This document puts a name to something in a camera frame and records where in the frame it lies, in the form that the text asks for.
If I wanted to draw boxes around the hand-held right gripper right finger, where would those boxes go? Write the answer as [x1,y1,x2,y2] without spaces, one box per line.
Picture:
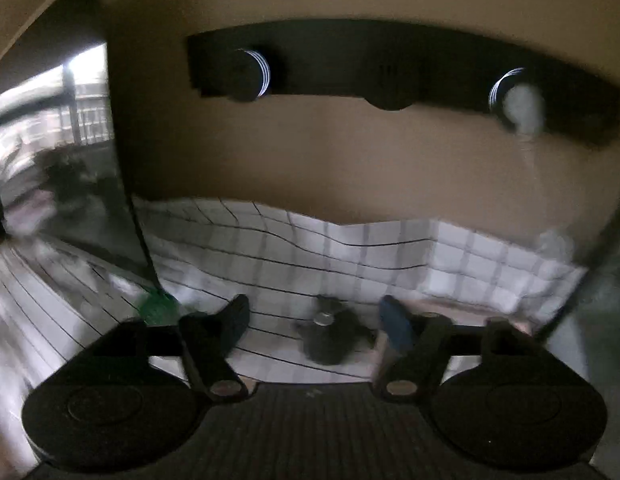
[371,295,535,404]

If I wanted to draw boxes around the green lidded white jar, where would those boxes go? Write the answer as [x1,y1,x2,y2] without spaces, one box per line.
[136,291,179,327]

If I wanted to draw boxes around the small black soft toy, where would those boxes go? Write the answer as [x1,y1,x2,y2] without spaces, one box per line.
[294,294,377,365]

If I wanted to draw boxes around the dark glossy cabinet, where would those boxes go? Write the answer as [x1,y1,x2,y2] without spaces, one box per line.
[0,42,161,293]

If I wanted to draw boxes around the white checked bed sheet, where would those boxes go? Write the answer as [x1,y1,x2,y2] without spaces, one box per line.
[0,196,592,411]

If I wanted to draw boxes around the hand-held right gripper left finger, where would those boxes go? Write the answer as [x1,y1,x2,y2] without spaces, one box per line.
[117,294,251,405]

